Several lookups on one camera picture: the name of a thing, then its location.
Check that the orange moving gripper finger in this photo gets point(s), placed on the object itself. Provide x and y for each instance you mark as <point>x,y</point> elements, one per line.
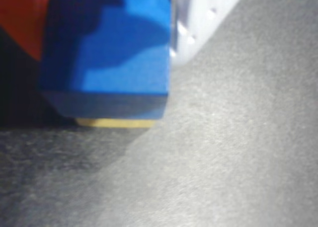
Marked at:
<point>22,18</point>

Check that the white fixed gripper finger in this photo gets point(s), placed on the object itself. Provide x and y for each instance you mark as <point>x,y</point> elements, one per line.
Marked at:
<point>198,21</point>

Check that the blue wooden cube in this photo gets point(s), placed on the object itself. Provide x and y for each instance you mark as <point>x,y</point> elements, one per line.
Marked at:
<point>124,63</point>

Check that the yellow wooden cube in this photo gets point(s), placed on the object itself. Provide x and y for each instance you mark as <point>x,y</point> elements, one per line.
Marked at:
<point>119,123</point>

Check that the black table mat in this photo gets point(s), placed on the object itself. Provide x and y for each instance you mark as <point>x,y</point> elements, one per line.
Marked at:
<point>223,150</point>

